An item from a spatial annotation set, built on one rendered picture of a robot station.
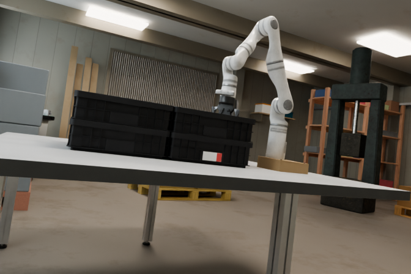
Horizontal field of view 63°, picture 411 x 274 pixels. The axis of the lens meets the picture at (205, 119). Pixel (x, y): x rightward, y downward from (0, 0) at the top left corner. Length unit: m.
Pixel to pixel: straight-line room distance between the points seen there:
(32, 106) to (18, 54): 5.41
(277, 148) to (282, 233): 0.63
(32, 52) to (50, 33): 0.62
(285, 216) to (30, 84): 3.08
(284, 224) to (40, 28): 8.08
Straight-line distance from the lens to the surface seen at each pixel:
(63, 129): 7.82
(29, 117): 3.36
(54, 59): 8.71
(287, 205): 1.25
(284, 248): 1.29
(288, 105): 1.79
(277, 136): 1.78
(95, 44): 8.88
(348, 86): 6.34
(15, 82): 3.83
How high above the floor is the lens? 0.79
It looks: 4 degrees up
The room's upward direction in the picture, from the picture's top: 7 degrees clockwise
